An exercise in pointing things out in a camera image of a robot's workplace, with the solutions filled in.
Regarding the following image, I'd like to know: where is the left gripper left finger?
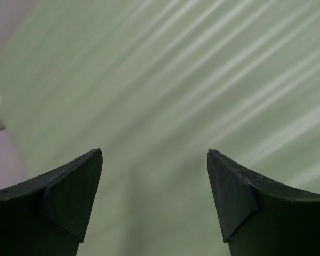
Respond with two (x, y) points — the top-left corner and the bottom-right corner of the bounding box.
(0, 149), (103, 255)

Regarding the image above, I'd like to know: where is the green suitcase blue lining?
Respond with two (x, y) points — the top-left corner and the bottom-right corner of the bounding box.
(0, 1), (320, 255)

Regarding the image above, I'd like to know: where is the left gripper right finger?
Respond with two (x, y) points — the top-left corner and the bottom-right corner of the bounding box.
(207, 150), (320, 255)

